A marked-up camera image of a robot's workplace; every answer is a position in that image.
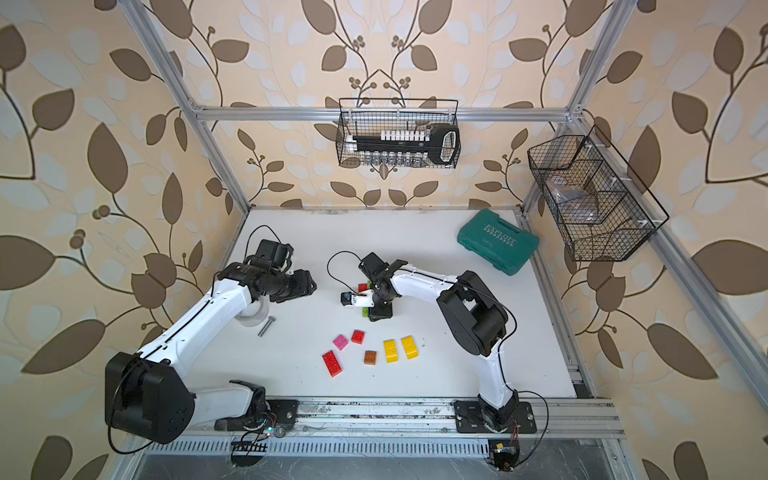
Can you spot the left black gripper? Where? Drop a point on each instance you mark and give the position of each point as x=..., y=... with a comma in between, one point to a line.
x=303, y=285

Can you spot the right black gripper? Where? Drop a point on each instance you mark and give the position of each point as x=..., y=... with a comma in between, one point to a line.
x=380, y=312

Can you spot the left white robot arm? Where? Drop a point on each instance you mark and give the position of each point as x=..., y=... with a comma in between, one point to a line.
x=145, y=392

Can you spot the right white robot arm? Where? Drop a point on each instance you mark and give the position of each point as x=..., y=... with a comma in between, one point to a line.
x=475, y=317

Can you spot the small red lego brick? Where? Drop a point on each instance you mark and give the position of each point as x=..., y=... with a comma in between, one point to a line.
x=358, y=337

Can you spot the yellow lego brick left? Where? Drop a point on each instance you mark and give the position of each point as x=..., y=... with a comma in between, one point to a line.
x=390, y=351

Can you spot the yellow lego brick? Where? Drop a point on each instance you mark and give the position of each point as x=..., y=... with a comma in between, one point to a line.
x=410, y=347
x=390, y=351

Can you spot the yellow lego brick right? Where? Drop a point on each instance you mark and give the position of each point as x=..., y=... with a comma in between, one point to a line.
x=410, y=347

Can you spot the pink lego brick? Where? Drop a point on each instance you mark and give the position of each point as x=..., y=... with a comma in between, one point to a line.
x=341, y=342

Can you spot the orange lego brick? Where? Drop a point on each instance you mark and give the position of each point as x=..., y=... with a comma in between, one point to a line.
x=370, y=358

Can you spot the long red lego front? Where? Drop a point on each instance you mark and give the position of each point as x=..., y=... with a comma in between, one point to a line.
x=332, y=363

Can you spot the steel bolt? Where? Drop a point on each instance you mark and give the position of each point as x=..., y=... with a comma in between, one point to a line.
x=270, y=320

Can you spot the white tape roll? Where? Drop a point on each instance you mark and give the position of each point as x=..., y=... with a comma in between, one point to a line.
x=254, y=314

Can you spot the green plastic tool case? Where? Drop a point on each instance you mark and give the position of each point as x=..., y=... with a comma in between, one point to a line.
x=505, y=246

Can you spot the black socket set holder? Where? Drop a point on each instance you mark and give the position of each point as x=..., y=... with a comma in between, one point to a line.
x=438, y=144

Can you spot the left circuit board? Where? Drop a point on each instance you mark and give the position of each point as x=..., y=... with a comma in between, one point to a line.
x=251, y=447

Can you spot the circuit board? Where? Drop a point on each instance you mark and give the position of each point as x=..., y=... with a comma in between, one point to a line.
x=251, y=447
x=504, y=455

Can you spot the right circuit board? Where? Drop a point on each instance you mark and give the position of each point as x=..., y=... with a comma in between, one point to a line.
x=504, y=455

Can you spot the clear plastic bag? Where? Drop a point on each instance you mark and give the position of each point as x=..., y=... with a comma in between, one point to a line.
x=575, y=205

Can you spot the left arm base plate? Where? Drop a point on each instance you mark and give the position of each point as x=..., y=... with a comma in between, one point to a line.
x=282, y=414

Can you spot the back wall wire basket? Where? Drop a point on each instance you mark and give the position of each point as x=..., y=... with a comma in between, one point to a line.
x=371, y=115

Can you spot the wall wire basket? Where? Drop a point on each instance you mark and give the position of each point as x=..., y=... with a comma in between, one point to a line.
x=371, y=115
x=602, y=208

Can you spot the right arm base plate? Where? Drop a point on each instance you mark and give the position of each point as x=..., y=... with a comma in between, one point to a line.
x=475, y=417

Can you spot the right wall wire basket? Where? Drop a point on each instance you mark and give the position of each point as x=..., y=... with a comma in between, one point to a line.
x=602, y=208

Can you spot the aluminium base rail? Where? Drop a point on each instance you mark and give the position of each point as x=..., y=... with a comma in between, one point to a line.
x=405, y=427

